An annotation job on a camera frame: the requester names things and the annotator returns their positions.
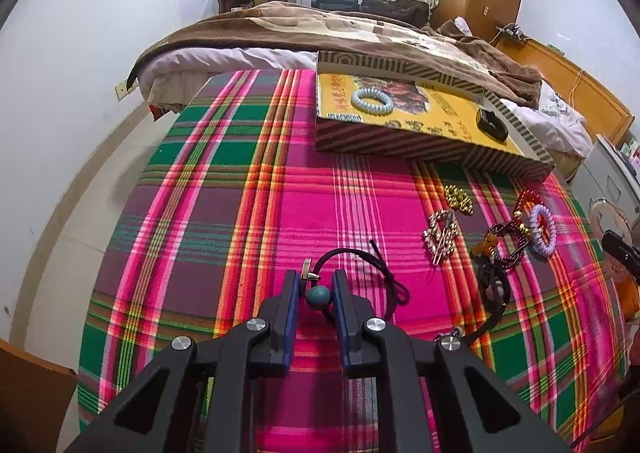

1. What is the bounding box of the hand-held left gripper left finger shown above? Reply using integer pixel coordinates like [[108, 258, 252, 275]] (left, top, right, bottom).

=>
[[65, 270, 306, 453]]

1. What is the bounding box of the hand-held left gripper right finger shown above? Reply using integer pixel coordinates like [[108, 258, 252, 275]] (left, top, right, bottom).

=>
[[332, 269, 576, 453]]

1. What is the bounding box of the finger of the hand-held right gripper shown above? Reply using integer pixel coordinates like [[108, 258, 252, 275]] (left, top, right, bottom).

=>
[[601, 230, 640, 279]]

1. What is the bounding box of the black hair tie teal bead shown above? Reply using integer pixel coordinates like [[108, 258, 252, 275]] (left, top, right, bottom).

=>
[[302, 239, 411, 321]]

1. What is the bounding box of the lilac bead bracelet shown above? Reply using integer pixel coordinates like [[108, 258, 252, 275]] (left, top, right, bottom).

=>
[[528, 204, 559, 255]]

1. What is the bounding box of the silver crystal bracelet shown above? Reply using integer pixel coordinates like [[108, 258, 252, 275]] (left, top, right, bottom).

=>
[[422, 209, 461, 266]]

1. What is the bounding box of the dark red amber bead bracelet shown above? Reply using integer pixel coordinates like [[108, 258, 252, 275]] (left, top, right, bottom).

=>
[[470, 220, 533, 274]]

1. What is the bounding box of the black cord bracelet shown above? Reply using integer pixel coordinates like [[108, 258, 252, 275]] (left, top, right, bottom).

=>
[[435, 255, 513, 346]]

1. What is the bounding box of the gold bead bracelet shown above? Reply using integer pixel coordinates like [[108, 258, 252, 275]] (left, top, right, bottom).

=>
[[444, 184, 475, 217]]

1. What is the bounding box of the striped cardboard box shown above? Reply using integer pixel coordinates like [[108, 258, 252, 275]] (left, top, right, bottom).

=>
[[314, 50, 556, 184]]

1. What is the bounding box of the grey drawer cabinet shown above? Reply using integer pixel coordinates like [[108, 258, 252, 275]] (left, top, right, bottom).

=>
[[570, 133, 640, 234]]

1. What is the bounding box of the yellow mattress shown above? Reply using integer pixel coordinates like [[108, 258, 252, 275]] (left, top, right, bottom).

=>
[[552, 150, 583, 181]]

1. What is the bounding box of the plaid cloth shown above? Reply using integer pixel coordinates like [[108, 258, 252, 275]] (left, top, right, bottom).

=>
[[77, 68, 626, 453]]

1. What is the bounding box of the black wristband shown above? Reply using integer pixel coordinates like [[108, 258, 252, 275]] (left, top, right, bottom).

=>
[[472, 108, 510, 142]]

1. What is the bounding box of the wooden headboard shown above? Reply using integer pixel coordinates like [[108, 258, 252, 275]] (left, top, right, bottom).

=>
[[495, 35, 636, 144]]

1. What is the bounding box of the charger on headboard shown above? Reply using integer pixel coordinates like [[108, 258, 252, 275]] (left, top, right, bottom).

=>
[[495, 22, 528, 41]]

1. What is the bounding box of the white floral bed sheet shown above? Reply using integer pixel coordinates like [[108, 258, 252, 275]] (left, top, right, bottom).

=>
[[137, 47, 593, 168]]

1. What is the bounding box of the wooden board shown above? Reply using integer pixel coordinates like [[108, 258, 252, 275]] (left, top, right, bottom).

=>
[[0, 338, 78, 453]]

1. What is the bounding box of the brown blanket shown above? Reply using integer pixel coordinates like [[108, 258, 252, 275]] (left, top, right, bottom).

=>
[[132, 0, 543, 108]]

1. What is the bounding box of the dark brown cloth pile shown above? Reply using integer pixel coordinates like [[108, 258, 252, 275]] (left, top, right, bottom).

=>
[[360, 0, 431, 26]]

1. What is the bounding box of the light blue spiral hair tie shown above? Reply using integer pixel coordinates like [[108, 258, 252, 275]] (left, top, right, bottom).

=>
[[350, 87, 396, 112]]

